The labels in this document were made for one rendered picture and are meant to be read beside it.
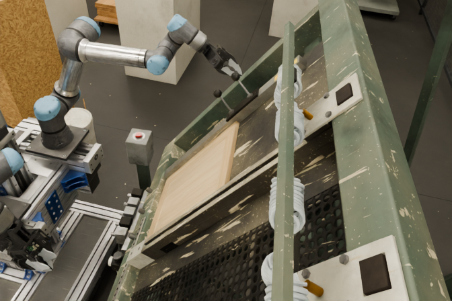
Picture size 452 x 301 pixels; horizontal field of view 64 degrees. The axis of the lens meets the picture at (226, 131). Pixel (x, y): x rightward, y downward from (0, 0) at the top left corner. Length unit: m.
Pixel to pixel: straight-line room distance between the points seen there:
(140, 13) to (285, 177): 3.35
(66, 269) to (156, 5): 2.41
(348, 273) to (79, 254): 2.11
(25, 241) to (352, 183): 0.85
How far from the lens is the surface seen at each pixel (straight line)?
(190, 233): 1.34
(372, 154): 0.73
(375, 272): 0.59
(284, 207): 0.54
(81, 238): 2.63
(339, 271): 0.64
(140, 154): 2.13
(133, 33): 3.96
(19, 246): 1.15
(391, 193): 0.66
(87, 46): 1.56
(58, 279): 2.53
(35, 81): 3.40
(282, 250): 0.50
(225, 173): 1.36
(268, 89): 1.45
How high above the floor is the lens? 2.37
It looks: 43 degrees down
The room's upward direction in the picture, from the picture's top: 5 degrees clockwise
